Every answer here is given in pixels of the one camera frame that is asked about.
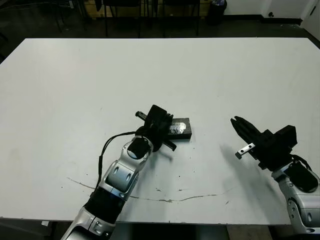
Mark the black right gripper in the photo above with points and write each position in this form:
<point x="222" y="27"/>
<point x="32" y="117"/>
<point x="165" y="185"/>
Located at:
<point x="267" y="155"/>

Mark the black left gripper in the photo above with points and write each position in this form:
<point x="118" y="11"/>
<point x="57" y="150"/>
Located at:
<point x="157" y="136"/>

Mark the black box lid with window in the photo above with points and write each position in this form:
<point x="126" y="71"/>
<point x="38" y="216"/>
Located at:
<point x="185" y="132"/>

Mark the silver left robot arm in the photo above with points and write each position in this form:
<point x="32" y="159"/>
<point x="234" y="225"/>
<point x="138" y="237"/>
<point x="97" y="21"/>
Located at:
<point x="117" y="175"/>

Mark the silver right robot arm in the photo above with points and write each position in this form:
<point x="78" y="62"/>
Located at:
<point x="300" y="205"/>

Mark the dark robot body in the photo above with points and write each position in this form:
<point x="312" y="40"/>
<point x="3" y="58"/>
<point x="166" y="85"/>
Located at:
<point x="175" y="232"/>

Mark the black chair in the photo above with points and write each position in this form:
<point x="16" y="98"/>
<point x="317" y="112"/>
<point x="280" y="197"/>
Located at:
<point x="106" y="20"/>
<point x="197" y="20"/>
<point x="59" y="17"/>

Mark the black trash bin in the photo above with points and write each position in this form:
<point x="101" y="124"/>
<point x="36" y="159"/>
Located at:
<point x="217" y="12"/>

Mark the white door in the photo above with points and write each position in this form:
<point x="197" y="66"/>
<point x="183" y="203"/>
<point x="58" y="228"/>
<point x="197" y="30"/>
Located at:
<point x="311" y="12"/>

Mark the wooden cabinet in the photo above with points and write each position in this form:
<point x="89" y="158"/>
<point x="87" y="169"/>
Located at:
<point x="90" y="10"/>

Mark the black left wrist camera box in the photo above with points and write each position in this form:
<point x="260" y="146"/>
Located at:
<point x="156" y="115"/>

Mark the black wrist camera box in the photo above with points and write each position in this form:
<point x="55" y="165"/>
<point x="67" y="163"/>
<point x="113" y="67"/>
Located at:
<point x="156" y="115"/>
<point x="286" y="137"/>

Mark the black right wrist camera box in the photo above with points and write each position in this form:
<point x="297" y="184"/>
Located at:
<point x="286" y="137"/>

